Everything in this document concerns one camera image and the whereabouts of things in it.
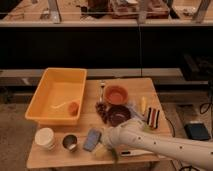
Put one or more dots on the dark purple bowl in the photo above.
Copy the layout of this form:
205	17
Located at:
118	114

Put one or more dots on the small metal cup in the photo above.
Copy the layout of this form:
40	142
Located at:
70	142

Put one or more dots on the white paper cup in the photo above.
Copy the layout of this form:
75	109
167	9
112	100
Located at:
45	138

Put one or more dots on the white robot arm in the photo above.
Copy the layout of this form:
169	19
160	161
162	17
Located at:
132	133

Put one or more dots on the bunch of dark grapes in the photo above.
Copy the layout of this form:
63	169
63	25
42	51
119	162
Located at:
101	109

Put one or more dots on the yellow plastic bin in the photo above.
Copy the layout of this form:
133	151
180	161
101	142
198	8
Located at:
56	86

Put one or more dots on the striped cloth block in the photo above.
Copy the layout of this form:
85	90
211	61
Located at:
153	117

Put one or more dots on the black foot pedal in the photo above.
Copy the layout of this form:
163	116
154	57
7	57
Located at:
197	131

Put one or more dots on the blue yellow sponge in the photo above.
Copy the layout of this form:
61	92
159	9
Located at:
92	140

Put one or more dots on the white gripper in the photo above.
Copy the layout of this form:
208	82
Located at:
109	140

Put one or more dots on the white spoon in bin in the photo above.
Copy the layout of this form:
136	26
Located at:
64	103

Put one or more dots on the green cup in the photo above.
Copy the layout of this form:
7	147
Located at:
146	127

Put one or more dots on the green pepper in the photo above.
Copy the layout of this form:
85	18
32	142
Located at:
115	155

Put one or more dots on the red bowl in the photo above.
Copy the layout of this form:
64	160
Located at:
116	95

